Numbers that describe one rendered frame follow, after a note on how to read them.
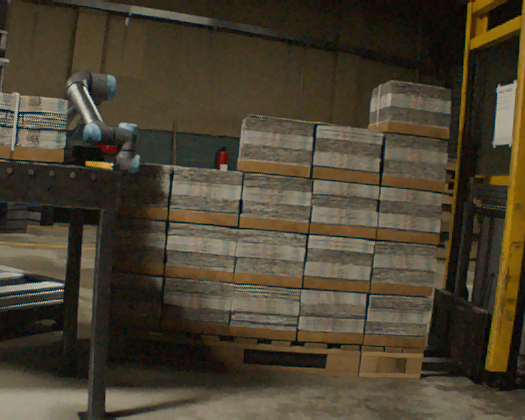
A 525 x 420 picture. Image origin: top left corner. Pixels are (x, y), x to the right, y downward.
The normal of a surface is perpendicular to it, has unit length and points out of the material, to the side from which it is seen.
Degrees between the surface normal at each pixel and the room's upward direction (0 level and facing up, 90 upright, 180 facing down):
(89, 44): 90
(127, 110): 90
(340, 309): 90
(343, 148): 90
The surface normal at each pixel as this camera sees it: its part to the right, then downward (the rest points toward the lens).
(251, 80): 0.43, 0.09
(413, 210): 0.09, 0.06
